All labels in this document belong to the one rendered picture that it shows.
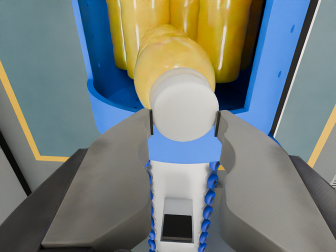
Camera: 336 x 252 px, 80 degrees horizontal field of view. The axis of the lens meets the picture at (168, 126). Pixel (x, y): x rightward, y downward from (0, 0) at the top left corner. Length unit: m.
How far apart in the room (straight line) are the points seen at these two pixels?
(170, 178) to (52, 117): 1.43
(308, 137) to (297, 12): 1.76
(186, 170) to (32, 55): 1.43
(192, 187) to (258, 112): 0.52
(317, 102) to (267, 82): 1.60
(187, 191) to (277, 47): 0.59
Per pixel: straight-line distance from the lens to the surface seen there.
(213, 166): 0.58
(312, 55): 1.66
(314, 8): 1.43
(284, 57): 0.24
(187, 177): 0.69
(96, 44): 0.35
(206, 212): 0.74
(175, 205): 0.75
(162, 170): 0.67
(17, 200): 2.57
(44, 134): 2.10
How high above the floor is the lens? 1.41
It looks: 58 degrees down
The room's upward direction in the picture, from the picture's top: 172 degrees counter-clockwise
